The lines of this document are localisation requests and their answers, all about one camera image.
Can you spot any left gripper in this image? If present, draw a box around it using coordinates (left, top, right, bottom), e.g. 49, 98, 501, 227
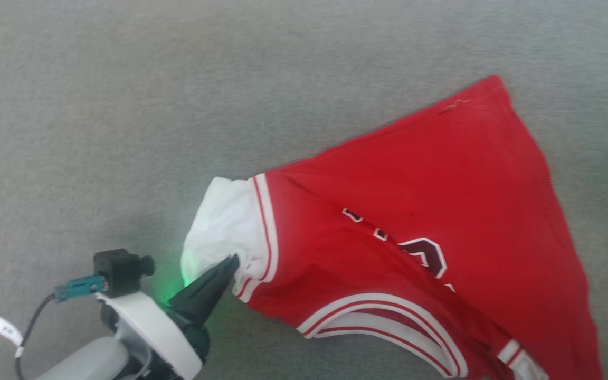
97, 254, 240, 380

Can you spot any red and white basketball jersey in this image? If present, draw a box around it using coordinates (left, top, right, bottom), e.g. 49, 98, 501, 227
181, 75, 604, 380

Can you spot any grey fabric sofa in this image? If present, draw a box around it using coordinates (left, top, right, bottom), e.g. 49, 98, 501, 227
0, 0, 608, 380

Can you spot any black cable with teal connector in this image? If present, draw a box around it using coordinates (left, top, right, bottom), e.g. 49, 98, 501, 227
15, 274, 107, 380

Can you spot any white cable label tag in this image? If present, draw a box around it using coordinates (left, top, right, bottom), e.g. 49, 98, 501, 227
0, 317, 24, 347

